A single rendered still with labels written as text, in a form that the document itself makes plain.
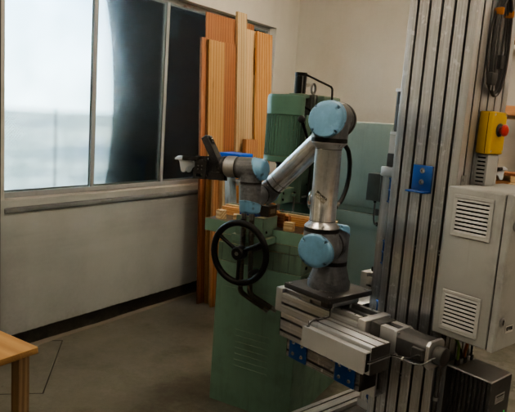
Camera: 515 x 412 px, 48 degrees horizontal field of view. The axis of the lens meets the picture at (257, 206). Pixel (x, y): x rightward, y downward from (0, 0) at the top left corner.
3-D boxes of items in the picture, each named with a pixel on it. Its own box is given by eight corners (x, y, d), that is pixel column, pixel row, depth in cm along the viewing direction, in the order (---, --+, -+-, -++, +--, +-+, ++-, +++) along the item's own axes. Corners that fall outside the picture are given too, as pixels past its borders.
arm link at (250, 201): (268, 212, 207) (269, 181, 206) (255, 215, 197) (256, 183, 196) (248, 209, 210) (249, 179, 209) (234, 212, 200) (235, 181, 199)
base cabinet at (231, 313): (207, 397, 289) (216, 258, 278) (263, 359, 339) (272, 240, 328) (288, 426, 268) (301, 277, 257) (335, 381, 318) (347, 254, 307)
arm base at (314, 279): (358, 288, 207) (360, 261, 205) (329, 294, 197) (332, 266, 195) (327, 278, 218) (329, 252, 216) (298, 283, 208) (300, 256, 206)
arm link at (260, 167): (261, 183, 195) (261, 158, 194) (231, 181, 199) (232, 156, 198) (270, 181, 202) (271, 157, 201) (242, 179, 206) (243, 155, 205)
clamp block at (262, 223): (234, 233, 261) (235, 213, 260) (249, 230, 273) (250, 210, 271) (262, 239, 254) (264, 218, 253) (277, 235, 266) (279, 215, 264)
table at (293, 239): (192, 232, 272) (193, 219, 271) (226, 224, 299) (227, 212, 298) (310, 255, 243) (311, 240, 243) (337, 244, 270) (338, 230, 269)
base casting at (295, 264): (217, 258, 278) (217, 239, 277) (272, 240, 328) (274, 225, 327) (301, 276, 257) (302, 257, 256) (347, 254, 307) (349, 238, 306)
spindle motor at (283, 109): (256, 160, 271) (261, 92, 267) (274, 158, 287) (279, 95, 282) (290, 163, 263) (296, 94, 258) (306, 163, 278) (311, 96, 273)
